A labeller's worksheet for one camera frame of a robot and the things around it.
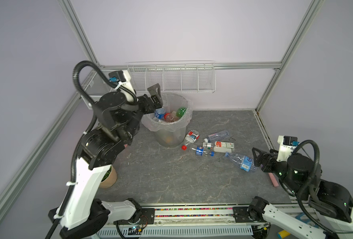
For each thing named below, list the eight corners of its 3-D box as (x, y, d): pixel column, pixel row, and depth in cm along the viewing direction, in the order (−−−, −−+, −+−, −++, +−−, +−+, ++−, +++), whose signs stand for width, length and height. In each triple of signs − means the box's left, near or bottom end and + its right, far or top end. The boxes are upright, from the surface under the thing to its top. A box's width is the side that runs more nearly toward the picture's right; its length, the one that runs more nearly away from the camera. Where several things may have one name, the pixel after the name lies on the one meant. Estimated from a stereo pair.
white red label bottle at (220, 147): (202, 151, 99) (203, 146, 95) (202, 144, 102) (203, 139, 98) (232, 154, 97) (234, 149, 93) (231, 147, 101) (233, 142, 96)
